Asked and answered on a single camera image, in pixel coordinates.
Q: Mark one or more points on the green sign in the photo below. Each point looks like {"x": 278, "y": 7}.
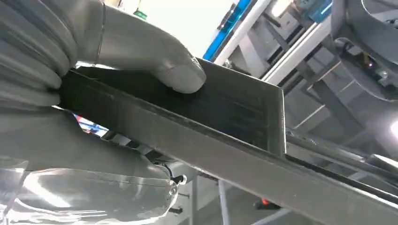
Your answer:
{"x": 140, "y": 15}

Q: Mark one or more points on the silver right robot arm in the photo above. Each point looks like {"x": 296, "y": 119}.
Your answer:
{"x": 31, "y": 46}

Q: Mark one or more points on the blue metal shelf rack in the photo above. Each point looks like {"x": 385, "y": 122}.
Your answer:
{"x": 227, "y": 28}

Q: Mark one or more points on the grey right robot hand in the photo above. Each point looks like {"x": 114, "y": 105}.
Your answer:
{"x": 77, "y": 143}

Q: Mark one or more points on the white metal frame beam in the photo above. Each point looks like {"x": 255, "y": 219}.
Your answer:
{"x": 295, "y": 52}

